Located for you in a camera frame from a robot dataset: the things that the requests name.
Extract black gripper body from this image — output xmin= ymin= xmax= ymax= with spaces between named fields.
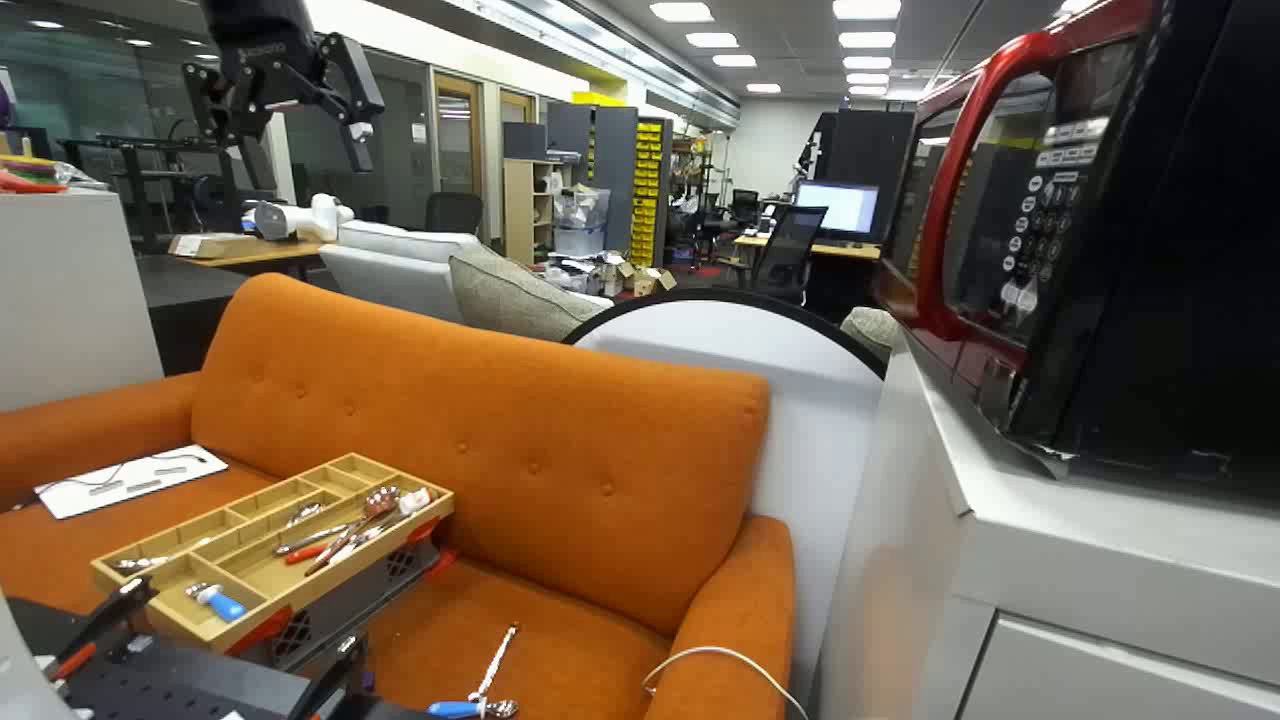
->
xmin=182 ymin=0 xmax=392 ymax=177

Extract wooden top desk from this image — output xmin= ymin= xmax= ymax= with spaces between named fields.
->
xmin=169 ymin=230 xmax=331 ymax=271

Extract white armchair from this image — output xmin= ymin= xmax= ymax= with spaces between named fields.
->
xmin=316 ymin=215 xmax=487 ymax=322

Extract white partition block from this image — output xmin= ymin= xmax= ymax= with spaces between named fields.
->
xmin=0 ymin=185 xmax=169 ymax=417

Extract grey cushion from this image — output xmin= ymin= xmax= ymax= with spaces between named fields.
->
xmin=446 ymin=246 xmax=616 ymax=343

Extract yellow and black pillar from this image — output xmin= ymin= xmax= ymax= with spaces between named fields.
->
xmin=630 ymin=114 xmax=678 ymax=271

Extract white paper sheet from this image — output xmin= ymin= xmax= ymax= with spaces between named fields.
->
xmin=31 ymin=441 xmax=233 ymax=523

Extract orange fabric sofa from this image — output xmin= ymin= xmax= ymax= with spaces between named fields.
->
xmin=0 ymin=271 xmax=805 ymax=720

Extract wooden compartment organizer tray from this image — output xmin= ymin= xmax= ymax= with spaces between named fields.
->
xmin=90 ymin=451 xmax=457 ymax=655

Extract black office chair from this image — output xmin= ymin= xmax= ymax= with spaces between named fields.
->
xmin=750 ymin=204 xmax=834 ymax=307

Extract computer monitor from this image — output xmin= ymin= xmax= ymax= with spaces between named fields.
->
xmin=791 ymin=181 xmax=886 ymax=245

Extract silver combination wrench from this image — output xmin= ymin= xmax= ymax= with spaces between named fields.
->
xmin=467 ymin=625 xmax=522 ymax=705

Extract white round reflector disc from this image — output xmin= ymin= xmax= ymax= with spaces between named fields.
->
xmin=572 ymin=296 xmax=889 ymax=701

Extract red and black microwave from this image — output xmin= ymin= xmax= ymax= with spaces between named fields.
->
xmin=872 ymin=0 xmax=1280 ymax=492

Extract white cabinet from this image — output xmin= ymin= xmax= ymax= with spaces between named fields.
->
xmin=814 ymin=343 xmax=1280 ymax=720

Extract red handled pliers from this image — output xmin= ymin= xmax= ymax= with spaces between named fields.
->
xmin=271 ymin=520 xmax=362 ymax=564

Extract grey crate with red handles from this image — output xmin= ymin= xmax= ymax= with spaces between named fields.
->
xmin=217 ymin=520 xmax=451 ymax=672

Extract red handled clamp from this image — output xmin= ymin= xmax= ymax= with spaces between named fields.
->
xmin=45 ymin=575 xmax=161 ymax=684

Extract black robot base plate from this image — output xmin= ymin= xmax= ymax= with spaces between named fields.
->
xmin=0 ymin=597 xmax=392 ymax=720

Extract thin white cable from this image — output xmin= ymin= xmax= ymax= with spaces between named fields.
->
xmin=639 ymin=640 xmax=814 ymax=720

